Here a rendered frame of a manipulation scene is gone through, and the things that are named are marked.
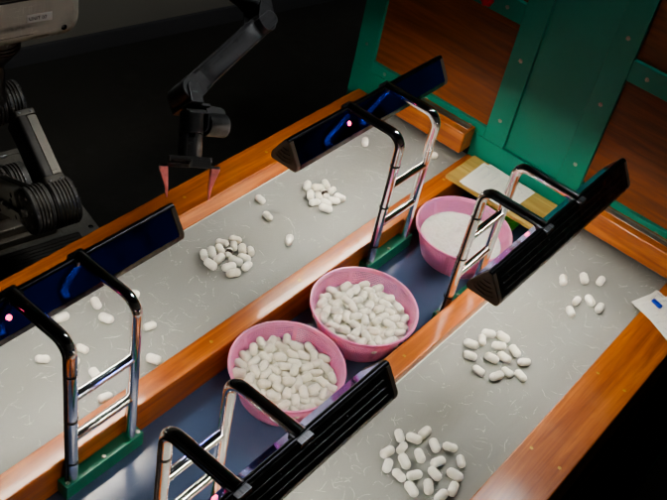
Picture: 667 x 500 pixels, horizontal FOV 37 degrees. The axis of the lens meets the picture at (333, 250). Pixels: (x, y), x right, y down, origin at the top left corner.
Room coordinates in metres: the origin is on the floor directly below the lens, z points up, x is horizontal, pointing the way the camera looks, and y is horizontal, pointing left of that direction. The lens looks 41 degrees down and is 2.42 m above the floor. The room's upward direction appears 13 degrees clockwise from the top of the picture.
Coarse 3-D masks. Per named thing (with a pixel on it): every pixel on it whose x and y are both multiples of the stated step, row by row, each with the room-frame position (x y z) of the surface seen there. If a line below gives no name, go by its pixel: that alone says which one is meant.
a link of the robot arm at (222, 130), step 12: (192, 84) 1.94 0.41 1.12; (192, 96) 1.91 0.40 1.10; (180, 108) 1.91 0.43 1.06; (204, 108) 1.94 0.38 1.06; (216, 108) 1.96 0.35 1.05; (216, 120) 1.92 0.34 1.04; (228, 120) 1.95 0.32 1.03; (204, 132) 1.90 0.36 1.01; (216, 132) 1.91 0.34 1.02; (228, 132) 1.93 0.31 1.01
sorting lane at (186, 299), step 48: (384, 144) 2.42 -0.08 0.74; (288, 192) 2.09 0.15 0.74; (192, 240) 1.82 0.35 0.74; (336, 240) 1.94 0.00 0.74; (144, 288) 1.62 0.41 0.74; (192, 288) 1.65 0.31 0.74; (240, 288) 1.69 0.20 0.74; (48, 336) 1.41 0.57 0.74; (96, 336) 1.44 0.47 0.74; (144, 336) 1.47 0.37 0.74; (192, 336) 1.50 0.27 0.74; (0, 384) 1.26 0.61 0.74; (48, 384) 1.28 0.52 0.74; (0, 432) 1.14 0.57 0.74; (48, 432) 1.17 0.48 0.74
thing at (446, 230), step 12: (432, 216) 2.14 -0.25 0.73; (444, 216) 2.16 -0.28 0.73; (456, 216) 2.17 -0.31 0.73; (468, 216) 2.18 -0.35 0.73; (432, 228) 2.09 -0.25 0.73; (444, 228) 2.10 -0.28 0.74; (456, 228) 2.11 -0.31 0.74; (432, 240) 2.04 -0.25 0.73; (444, 240) 2.06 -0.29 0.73; (456, 240) 2.06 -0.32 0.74; (480, 240) 2.09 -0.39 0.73; (456, 252) 2.01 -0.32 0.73; (492, 252) 2.05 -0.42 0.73
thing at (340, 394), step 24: (384, 360) 1.22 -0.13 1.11; (360, 384) 1.15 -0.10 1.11; (384, 384) 1.19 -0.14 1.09; (336, 408) 1.09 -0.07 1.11; (360, 408) 1.12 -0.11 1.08; (312, 432) 1.03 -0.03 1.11; (336, 432) 1.06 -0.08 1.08; (264, 456) 0.97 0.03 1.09; (288, 456) 0.97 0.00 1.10; (312, 456) 1.00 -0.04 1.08; (264, 480) 0.92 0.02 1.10; (288, 480) 0.95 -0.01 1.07
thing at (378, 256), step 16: (400, 96) 2.10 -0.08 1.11; (352, 112) 1.98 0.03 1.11; (368, 112) 1.98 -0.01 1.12; (432, 112) 2.05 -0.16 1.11; (384, 128) 1.94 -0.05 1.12; (432, 128) 2.04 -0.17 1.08; (400, 144) 1.92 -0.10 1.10; (432, 144) 2.04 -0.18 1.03; (400, 160) 1.92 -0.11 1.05; (400, 176) 1.97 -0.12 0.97; (416, 176) 2.05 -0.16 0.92; (384, 192) 1.91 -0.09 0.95; (416, 192) 2.04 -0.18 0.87; (384, 208) 1.91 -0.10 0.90; (400, 208) 1.99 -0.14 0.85; (384, 224) 1.93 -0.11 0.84; (400, 240) 2.03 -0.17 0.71; (368, 256) 1.91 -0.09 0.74; (384, 256) 1.96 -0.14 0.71
